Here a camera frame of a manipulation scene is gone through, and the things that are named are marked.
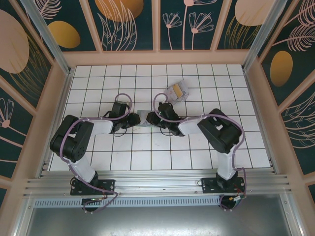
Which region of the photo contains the clear bag with yellow item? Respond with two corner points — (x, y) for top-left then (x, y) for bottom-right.
(164, 80), (190, 105)

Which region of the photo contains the yellow credit card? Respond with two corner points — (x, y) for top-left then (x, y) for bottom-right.
(172, 84), (184, 98)

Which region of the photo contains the grey metal sheet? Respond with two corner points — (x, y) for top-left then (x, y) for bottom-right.
(23, 206), (296, 236)

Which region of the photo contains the right gripper thin black cable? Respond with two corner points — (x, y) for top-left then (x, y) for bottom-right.
(159, 127), (174, 137)

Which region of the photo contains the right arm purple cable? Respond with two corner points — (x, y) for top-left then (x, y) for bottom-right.
(153, 93), (248, 212)

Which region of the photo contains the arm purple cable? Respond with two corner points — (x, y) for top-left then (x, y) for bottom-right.
(153, 93), (248, 212)
(60, 92), (132, 214)

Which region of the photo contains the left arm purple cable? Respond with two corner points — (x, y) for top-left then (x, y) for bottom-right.
(60, 92), (132, 214)

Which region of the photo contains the aluminium mounting rail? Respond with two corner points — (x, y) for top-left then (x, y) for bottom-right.
(23, 169), (293, 199)

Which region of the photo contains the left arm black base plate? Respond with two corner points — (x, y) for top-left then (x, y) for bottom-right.
(70, 179), (116, 197)

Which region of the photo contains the slotted grey cable duct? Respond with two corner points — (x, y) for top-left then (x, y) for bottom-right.
(33, 198), (222, 209)

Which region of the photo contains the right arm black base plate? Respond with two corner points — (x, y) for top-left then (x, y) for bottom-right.
(201, 177), (247, 195)

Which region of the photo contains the aluminium corner post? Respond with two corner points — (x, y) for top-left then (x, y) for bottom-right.
(19, 0), (74, 76)
(242, 0), (281, 72)

